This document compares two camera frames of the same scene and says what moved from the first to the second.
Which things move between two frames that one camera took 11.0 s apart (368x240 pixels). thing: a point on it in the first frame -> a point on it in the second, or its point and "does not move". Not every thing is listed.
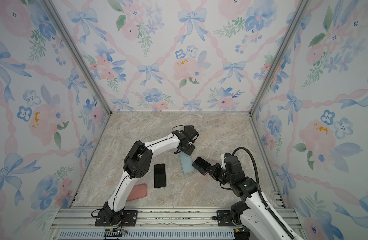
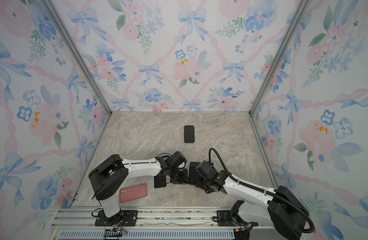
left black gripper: x=190 y=152 -> x=184 y=180
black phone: x=159 y=175 does not move
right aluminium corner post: x=302 y=7 does not move
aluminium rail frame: x=154 y=223 does not move
